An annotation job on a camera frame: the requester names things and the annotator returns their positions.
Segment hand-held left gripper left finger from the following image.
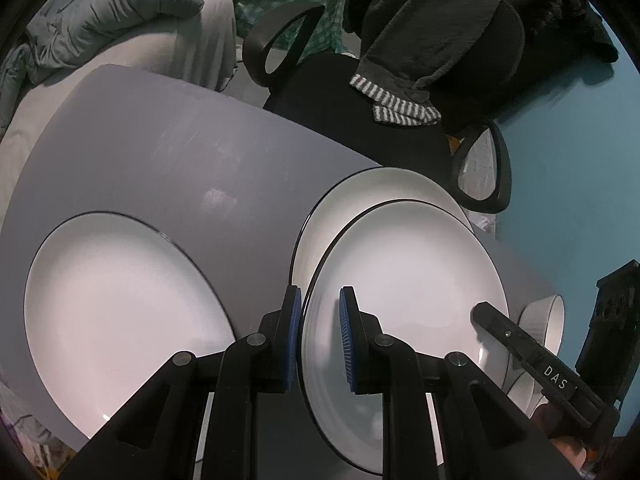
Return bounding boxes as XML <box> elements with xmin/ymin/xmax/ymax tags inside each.
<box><xmin>60</xmin><ymin>285</ymin><xmax>303</xmax><ymax>480</ymax></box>

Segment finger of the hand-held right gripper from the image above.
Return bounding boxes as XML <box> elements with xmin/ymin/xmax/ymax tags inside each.
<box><xmin>574</xmin><ymin>259</ymin><xmax>640</xmax><ymax>406</ymax></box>
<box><xmin>472</xmin><ymin>301</ymin><xmax>583</xmax><ymax>401</ymax></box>

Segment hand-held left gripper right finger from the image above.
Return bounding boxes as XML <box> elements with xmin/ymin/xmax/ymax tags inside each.
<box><xmin>339</xmin><ymin>286</ymin><xmax>581</xmax><ymax>480</ymax></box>

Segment white black-rimmed bowl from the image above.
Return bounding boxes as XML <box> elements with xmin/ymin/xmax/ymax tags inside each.
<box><xmin>502</xmin><ymin>357</ymin><xmax>548</xmax><ymax>413</ymax></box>
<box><xmin>516</xmin><ymin>294</ymin><xmax>566</xmax><ymax>361</ymax></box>

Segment large white black-rimmed plate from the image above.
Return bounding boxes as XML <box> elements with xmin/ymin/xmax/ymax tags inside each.
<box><xmin>23</xmin><ymin>211</ymin><xmax>240</xmax><ymax>442</ymax></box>
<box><xmin>290</xmin><ymin>167</ymin><xmax>475</xmax><ymax>295</ymax></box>
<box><xmin>300</xmin><ymin>200</ymin><xmax>512</xmax><ymax>476</ymax></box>

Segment person's right hand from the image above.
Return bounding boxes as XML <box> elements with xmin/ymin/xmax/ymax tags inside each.
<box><xmin>530</xmin><ymin>402</ymin><xmax>593</xmax><ymax>472</ymax></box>

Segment black office chair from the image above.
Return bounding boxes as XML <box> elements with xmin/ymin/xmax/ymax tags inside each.
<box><xmin>242</xmin><ymin>0</ymin><xmax>526</xmax><ymax>216</ymax></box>

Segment beige sofa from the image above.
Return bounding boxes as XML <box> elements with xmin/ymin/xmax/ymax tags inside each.
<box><xmin>0</xmin><ymin>0</ymin><xmax>238</xmax><ymax>221</ymax></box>

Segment dark grey robe striped cuffs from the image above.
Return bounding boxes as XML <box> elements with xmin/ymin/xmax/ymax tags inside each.
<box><xmin>344</xmin><ymin>0</ymin><xmax>506</xmax><ymax>127</ymax></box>

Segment black garment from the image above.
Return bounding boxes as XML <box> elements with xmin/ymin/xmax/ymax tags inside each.
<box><xmin>502</xmin><ymin>0</ymin><xmax>621</xmax><ymax>66</ymax></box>

